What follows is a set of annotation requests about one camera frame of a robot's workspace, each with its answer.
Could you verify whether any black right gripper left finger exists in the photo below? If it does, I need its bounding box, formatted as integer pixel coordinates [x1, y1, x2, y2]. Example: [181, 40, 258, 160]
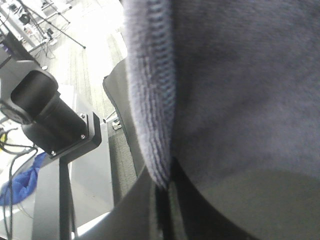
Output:
[76, 167, 160, 240]

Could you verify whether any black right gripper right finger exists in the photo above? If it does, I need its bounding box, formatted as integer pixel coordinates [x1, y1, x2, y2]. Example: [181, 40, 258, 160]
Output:
[172, 160, 320, 240]

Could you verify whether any grey-purple microfibre towel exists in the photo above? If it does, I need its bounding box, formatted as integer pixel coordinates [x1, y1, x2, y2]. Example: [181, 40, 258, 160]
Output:
[123, 0, 320, 198]

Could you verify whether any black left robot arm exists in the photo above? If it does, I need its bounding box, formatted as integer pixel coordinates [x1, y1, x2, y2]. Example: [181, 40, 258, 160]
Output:
[0, 57, 102, 163]

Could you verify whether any black table mat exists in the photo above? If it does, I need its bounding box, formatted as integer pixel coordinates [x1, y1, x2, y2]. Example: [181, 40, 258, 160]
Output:
[102, 59, 144, 203]

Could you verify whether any blue cloth on floor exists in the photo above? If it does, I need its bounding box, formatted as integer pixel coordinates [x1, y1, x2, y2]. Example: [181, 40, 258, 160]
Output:
[12, 152, 47, 205]

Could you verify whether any black tripod stand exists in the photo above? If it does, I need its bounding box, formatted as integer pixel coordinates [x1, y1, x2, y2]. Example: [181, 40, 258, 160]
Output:
[18, 0, 86, 49]

